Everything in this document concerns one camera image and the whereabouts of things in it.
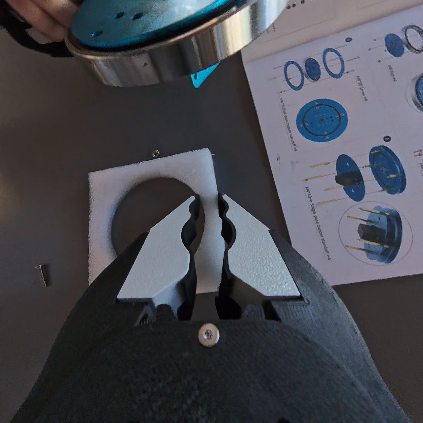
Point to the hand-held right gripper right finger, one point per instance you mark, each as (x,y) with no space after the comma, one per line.
(254,261)

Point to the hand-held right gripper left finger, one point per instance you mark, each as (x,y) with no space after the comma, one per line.
(158,264)

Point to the white foam frame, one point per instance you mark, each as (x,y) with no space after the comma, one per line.
(105,198)

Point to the blue disc with metal rim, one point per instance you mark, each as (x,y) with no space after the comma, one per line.
(148,19)

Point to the dark desk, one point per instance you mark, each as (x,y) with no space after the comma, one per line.
(66,115)

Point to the person's left hand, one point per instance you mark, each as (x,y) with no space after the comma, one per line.
(43,16)

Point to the small metal pin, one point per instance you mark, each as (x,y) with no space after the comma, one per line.
(43,274)

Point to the printed instruction manual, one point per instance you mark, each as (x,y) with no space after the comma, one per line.
(373,109)

